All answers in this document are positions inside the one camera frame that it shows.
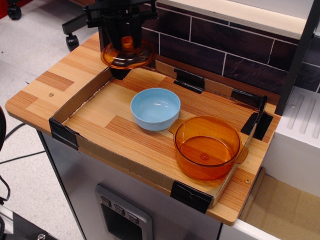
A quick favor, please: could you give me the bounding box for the black braided cable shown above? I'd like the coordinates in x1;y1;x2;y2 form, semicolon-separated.
0;214;7;240

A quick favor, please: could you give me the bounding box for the white toy sink unit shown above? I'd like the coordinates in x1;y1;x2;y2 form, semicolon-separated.
262;87;320;196

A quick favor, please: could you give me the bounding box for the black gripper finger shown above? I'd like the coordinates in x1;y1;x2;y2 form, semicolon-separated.
129;18;142;49
103;21;122;51

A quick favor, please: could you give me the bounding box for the light blue bowl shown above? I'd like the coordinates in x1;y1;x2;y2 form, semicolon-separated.
130;88;181;131

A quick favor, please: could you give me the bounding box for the orange transparent pot lid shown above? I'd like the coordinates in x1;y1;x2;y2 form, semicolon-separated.
100;36;157;70

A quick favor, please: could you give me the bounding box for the black cable on floor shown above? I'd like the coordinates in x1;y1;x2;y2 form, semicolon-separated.
0;122;45;205

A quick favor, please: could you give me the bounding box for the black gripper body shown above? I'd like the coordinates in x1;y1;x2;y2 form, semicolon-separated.
83;0;158;28

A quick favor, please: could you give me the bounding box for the light wooden shelf board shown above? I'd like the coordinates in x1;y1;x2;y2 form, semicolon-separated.
159;0;307;40

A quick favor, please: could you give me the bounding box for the toy oven control panel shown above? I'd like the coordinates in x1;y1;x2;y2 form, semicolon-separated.
95;184;154;240

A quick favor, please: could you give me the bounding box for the black shelf post right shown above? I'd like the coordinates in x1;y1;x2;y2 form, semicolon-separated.
274;0;320;116

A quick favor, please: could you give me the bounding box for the orange transparent pot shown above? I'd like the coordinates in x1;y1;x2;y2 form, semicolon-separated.
168;115;249;181

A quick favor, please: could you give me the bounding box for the cardboard fence with black tape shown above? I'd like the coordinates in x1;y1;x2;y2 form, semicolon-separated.
49;61;273;213

